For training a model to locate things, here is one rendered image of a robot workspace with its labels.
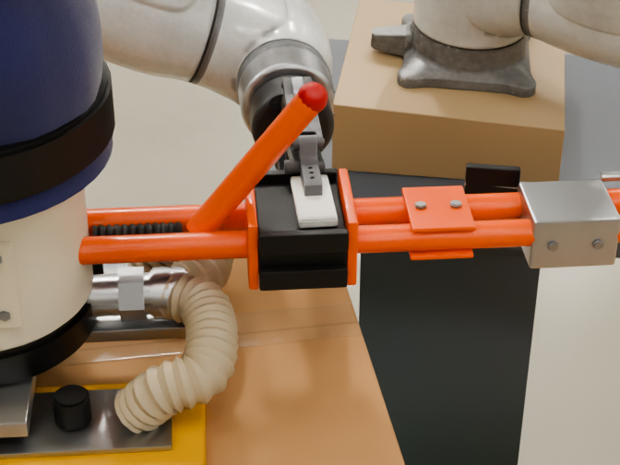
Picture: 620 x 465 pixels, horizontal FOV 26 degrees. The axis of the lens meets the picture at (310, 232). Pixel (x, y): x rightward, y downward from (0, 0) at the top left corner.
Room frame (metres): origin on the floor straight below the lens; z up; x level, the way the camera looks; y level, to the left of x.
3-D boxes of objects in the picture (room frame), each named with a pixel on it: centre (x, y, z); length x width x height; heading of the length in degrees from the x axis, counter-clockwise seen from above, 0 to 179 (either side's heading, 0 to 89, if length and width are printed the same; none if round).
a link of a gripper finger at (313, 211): (0.89, 0.00, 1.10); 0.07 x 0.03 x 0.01; 6
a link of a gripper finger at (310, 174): (0.92, 0.00, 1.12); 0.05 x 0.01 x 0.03; 6
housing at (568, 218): (0.91, -0.21, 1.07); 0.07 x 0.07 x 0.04; 5
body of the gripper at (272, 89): (1.05, 0.01, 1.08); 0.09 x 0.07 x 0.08; 6
